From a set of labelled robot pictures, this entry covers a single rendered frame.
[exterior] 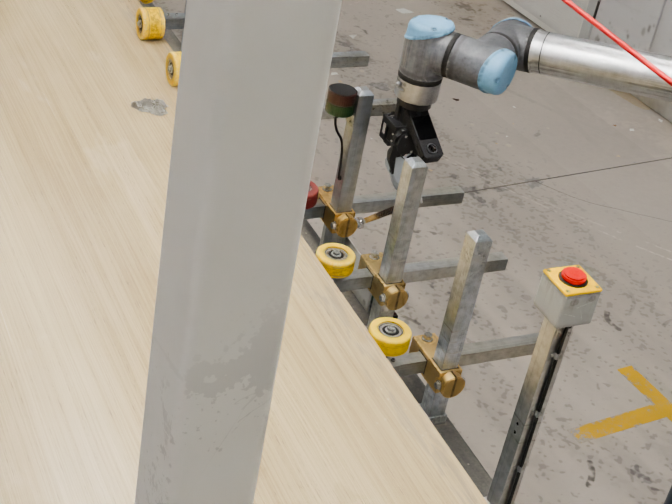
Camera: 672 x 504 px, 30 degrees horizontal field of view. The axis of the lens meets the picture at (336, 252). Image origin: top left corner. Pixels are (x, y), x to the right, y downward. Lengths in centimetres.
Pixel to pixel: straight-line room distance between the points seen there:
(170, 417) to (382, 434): 151
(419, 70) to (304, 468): 87
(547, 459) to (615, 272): 107
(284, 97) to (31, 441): 154
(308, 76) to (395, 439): 162
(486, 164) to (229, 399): 431
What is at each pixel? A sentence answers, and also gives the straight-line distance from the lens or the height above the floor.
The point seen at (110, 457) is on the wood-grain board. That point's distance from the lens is 199.
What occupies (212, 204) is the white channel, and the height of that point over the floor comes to 200.
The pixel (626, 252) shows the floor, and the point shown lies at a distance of 458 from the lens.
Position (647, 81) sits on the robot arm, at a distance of 249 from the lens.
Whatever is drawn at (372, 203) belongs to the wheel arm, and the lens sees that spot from 279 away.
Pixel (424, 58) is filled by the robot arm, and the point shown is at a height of 128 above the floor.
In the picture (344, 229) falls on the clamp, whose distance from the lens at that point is 270.
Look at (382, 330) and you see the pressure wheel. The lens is 232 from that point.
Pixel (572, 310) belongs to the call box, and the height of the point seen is 119.
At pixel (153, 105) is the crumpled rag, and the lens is 292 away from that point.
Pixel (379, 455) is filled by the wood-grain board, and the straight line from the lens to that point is 207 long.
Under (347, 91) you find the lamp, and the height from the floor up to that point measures 116.
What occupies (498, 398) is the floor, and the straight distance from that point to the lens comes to 372.
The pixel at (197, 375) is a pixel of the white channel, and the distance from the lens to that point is 58.
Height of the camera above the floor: 228
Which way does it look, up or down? 33 degrees down
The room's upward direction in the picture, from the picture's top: 11 degrees clockwise
